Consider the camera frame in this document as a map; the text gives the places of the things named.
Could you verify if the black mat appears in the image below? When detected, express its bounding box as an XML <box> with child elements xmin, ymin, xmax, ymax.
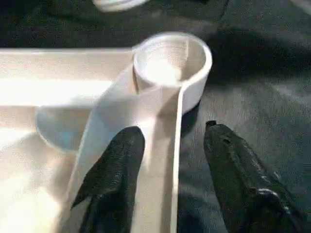
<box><xmin>0</xmin><ymin>0</ymin><xmax>311</xmax><ymax>233</ymax></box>

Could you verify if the white plastic table top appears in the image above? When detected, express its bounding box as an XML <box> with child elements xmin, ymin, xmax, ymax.
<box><xmin>0</xmin><ymin>31</ymin><xmax>213</xmax><ymax>233</ymax></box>

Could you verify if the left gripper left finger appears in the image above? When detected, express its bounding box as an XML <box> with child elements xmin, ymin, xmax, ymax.
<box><xmin>70</xmin><ymin>126</ymin><xmax>146</xmax><ymax>233</ymax></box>

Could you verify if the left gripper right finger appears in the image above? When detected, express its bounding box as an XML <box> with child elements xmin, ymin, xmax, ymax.
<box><xmin>204</xmin><ymin>120</ymin><xmax>309</xmax><ymax>233</ymax></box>

